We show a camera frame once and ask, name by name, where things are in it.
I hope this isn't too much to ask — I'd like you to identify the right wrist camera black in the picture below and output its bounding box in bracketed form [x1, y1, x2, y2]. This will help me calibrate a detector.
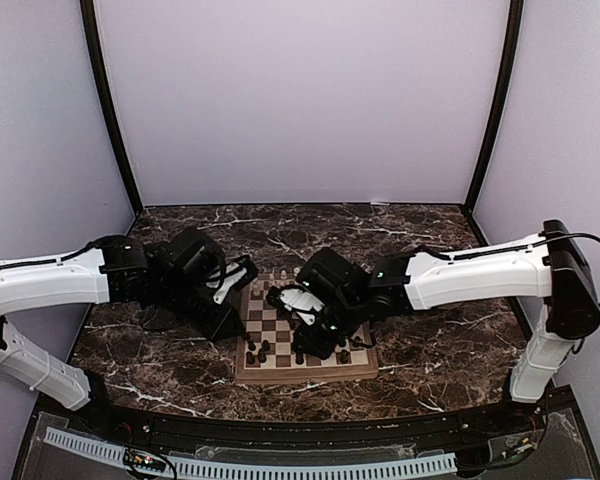
[295, 247, 368, 298]

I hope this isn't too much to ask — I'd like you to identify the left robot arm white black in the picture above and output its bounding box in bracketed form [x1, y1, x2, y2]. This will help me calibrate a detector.
[0, 229, 251, 436]

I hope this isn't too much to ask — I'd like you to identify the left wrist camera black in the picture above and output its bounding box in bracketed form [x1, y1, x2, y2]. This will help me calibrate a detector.
[168, 227, 226, 283]

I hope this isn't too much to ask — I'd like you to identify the black front rail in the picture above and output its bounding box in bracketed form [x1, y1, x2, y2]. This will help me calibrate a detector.
[144, 414, 467, 449]

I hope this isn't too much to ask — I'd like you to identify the wooden chess board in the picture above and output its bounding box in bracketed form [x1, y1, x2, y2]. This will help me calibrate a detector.
[234, 269, 379, 385]

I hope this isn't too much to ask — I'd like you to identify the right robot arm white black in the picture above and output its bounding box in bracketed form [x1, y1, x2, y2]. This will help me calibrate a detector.
[279, 220, 600, 434]

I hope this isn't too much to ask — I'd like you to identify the left black corner post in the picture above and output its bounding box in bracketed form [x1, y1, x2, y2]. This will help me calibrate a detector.
[79, 0, 144, 216]

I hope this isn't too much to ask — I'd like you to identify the white slotted cable duct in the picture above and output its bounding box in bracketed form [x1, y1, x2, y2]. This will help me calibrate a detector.
[43, 427, 457, 479]

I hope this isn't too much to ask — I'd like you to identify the black corner post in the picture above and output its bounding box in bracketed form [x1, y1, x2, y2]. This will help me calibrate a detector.
[463, 0, 525, 217]
[79, 0, 144, 216]

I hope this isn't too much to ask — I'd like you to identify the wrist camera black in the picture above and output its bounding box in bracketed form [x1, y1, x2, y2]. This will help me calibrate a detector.
[295, 247, 368, 298]
[168, 227, 226, 283]

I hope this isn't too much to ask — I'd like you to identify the right black corner post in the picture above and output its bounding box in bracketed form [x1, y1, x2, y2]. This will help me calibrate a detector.
[463, 0, 525, 217]

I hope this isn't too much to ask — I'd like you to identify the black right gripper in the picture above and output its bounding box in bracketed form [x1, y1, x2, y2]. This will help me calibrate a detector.
[291, 293, 366, 360]

